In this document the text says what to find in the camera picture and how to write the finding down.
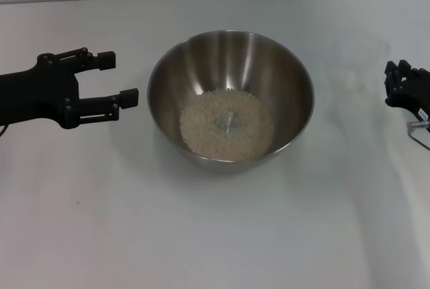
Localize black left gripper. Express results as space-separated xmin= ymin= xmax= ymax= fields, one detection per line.
xmin=0 ymin=46 xmax=140 ymax=130

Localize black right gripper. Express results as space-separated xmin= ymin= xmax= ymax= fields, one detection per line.
xmin=384 ymin=59 xmax=430 ymax=122

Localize white rice grains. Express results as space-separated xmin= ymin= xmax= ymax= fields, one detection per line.
xmin=179 ymin=89 xmax=273 ymax=161

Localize stainless steel mixing bowl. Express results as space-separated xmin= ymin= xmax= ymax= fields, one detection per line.
xmin=146 ymin=30 xmax=315 ymax=174

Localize black cable with silver plug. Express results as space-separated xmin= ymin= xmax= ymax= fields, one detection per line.
xmin=405 ymin=119 xmax=430 ymax=151

